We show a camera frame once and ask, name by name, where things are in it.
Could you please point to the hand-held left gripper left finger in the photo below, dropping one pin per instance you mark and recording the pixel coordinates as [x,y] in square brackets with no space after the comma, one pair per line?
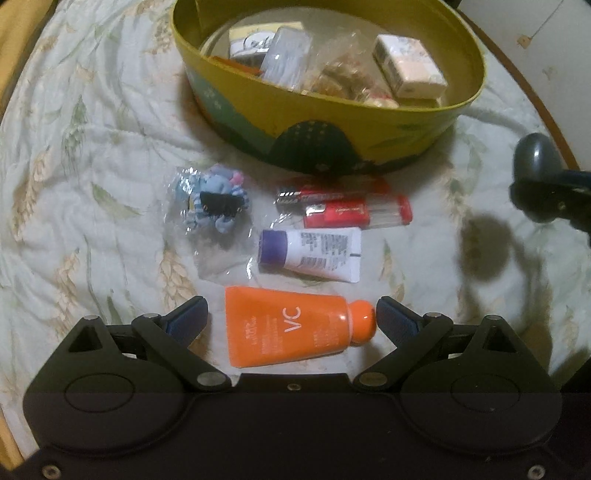
[187,319]

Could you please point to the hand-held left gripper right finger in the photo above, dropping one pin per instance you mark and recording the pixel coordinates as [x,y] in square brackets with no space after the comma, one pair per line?
[392,319]

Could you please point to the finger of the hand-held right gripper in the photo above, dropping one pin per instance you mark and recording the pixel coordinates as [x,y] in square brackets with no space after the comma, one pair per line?
[577,225]
[577,180]

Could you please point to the orange tube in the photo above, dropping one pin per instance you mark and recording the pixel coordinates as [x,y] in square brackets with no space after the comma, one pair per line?
[286,323]

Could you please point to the white tube purple cap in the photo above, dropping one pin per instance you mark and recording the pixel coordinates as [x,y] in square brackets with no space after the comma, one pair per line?
[318,251]

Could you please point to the blue plush toy packet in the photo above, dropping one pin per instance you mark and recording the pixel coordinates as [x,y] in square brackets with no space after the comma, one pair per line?
[217,194]

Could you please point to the round yellow patterned tin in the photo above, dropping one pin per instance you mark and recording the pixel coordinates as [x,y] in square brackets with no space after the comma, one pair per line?
[323,138]

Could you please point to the pale peach small box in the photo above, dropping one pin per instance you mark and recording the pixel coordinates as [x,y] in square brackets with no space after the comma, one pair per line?
[411,69]

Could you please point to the clear snack packet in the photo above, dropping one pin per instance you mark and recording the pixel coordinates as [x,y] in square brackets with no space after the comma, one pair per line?
[351,74]

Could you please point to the brown packet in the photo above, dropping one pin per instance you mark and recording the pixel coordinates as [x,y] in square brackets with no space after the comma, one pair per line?
[238,64]

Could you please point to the clear plastic packet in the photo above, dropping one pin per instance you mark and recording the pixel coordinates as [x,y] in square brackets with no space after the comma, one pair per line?
[286,57]

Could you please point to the white printed box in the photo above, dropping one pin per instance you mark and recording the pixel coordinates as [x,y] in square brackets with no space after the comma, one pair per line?
[247,41]

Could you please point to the floral bed quilt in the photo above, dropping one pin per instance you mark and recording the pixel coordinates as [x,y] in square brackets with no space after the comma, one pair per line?
[92,184]

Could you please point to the yellow blanket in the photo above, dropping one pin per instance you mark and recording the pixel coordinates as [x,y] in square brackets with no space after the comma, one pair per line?
[9,46]

